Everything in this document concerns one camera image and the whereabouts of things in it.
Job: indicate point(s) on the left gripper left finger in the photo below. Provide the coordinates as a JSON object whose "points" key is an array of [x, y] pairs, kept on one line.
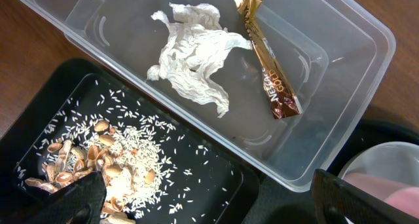
{"points": [[80, 202]]}

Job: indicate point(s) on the black rectangular tray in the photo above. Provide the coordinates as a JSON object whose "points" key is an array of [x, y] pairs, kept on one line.
{"points": [[16, 143]]}

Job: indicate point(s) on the grey round plate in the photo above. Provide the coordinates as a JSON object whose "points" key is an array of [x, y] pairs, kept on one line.
{"points": [[395, 160]]}

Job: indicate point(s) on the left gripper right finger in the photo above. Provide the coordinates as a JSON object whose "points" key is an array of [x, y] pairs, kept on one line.
{"points": [[336, 201]]}

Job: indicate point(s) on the nut shells and rice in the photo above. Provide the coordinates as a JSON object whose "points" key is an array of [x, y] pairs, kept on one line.
{"points": [[155, 169]]}

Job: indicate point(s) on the clear plastic bin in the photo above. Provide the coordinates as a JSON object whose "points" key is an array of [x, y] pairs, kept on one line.
{"points": [[333, 52]]}

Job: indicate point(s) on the pink cup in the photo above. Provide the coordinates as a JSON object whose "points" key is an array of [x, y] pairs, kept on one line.
{"points": [[399, 195]]}

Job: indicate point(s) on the white napkin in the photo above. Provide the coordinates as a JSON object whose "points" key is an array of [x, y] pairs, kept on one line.
{"points": [[197, 47]]}

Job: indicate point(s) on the round black tray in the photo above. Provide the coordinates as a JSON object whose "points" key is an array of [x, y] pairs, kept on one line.
{"points": [[277, 204]]}

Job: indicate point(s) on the gold coffee sachet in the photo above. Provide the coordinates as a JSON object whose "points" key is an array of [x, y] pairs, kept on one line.
{"points": [[281, 97]]}

